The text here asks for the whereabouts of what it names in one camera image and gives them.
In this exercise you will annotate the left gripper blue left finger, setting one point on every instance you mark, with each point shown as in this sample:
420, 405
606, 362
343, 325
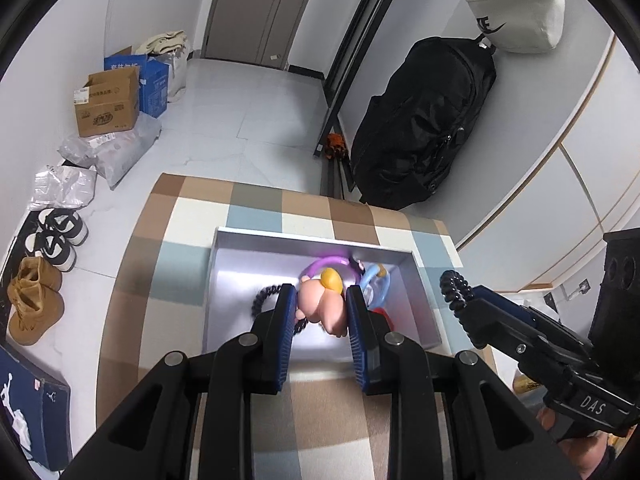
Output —
276, 322

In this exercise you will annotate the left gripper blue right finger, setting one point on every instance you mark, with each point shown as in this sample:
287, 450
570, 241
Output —
365, 330

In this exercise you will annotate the pink pig doll keychain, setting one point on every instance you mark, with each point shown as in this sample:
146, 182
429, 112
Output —
321, 301

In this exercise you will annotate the person's right hand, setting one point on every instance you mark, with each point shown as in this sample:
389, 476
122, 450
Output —
592, 456

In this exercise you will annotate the grey cardboard storage box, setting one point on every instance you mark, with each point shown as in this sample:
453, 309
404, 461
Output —
247, 267

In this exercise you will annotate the checkered plaid tablecloth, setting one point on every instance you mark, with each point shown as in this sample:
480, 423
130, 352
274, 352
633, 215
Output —
169, 409

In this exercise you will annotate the orange black tool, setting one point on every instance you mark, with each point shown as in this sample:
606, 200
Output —
335, 146

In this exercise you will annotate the black tripod stand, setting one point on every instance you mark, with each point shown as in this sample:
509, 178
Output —
337, 176

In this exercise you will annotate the black backpack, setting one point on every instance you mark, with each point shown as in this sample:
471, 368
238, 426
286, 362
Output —
410, 135

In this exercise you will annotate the black white sneaker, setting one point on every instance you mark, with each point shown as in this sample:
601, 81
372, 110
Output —
66, 222
52, 246

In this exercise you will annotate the tan suede boot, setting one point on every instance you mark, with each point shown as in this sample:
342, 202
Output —
36, 271
37, 308

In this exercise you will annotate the grey parcel bag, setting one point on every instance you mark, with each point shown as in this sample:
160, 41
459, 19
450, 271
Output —
113, 154

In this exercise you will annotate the navy jordan shopping bag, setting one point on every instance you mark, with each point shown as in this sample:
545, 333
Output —
38, 408

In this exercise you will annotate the silver crumpled parcel bag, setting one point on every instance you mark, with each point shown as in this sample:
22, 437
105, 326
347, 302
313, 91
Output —
64, 187

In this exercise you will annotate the white plastic bag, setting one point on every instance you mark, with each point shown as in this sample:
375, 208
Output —
178, 64

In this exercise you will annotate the blue cardboard box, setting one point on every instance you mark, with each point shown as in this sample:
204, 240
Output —
153, 80

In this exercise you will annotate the brown cardboard box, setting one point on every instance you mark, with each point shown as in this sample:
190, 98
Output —
108, 102

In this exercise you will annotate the folded beige cloth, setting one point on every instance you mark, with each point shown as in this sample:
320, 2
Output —
163, 43

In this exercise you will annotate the grey brown door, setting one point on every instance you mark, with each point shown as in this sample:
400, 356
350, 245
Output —
255, 32

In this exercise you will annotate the beige canvas bag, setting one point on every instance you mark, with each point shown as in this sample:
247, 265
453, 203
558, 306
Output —
520, 26

